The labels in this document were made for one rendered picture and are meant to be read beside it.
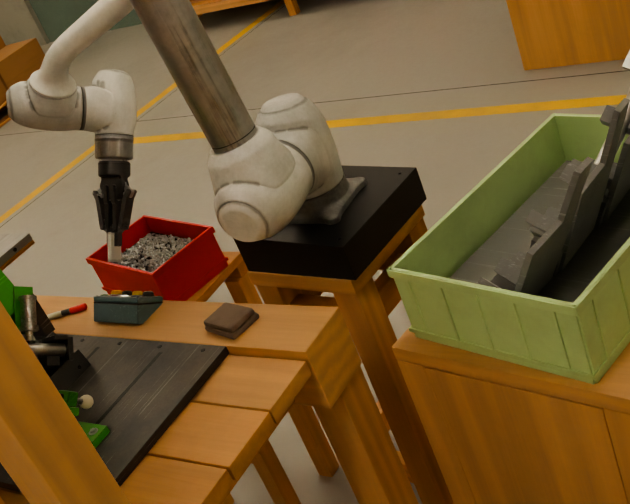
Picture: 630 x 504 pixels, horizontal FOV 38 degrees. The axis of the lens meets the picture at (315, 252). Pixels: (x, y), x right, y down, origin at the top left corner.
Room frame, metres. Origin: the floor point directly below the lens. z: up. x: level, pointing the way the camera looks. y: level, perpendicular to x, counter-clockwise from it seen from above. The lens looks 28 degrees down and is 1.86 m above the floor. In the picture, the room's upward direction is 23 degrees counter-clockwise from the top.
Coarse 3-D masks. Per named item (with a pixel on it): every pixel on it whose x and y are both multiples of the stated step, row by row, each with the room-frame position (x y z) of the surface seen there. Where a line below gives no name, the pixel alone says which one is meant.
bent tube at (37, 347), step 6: (36, 348) 1.70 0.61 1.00; (42, 348) 1.71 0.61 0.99; (48, 348) 1.72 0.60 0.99; (54, 348) 1.72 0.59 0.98; (60, 348) 1.73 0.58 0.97; (36, 354) 1.70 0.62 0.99; (42, 354) 1.71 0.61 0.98; (48, 354) 1.71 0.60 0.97; (54, 354) 1.72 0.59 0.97; (60, 354) 1.73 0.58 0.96
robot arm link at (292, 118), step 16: (288, 96) 1.94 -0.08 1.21; (272, 112) 1.89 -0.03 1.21; (288, 112) 1.87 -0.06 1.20; (304, 112) 1.88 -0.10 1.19; (320, 112) 1.92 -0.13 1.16; (272, 128) 1.87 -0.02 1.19; (288, 128) 1.86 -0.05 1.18; (304, 128) 1.86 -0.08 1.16; (320, 128) 1.88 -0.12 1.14; (304, 144) 1.83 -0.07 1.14; (320, 144) 1.86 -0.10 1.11; (320, 160) 1.84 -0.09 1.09; (336, 160) 1.89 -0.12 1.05; (320, 176) 1.83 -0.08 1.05; (336, 176) 1.88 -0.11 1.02; (320, 192) 1.86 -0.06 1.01
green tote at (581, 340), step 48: (528, 144) 1.79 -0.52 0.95; (576, 144) 1.82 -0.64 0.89; (480, 192) 1.68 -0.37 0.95; (528, 192) 1.76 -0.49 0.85; (432, 240) 1.58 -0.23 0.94; (480, 240) 1.65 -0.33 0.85; (432, 288) 1.43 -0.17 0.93; (480, 288) 1.33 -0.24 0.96; (624, 288) 1.25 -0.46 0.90; (432, 336) 1.47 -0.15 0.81; (480, 336) 1.37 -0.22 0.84; (528, 336) 1.27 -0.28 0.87; (576, 336) 1.19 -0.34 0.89; (624, 336) 1.24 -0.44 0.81
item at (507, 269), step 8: (528, 216) 1.40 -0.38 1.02; (536, 216) 1.39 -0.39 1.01; (544, 216) 1.38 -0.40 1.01; (536, 224) 1.38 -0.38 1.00; (544, 224) 1.35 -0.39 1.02; (544, 232) 1.38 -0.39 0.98; (504, 264) 1.38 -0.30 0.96; (512, 264) 1.37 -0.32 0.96; (504, 272) 1.37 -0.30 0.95; (512, 272) 1.34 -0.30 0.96; (512, 280) 1.33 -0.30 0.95
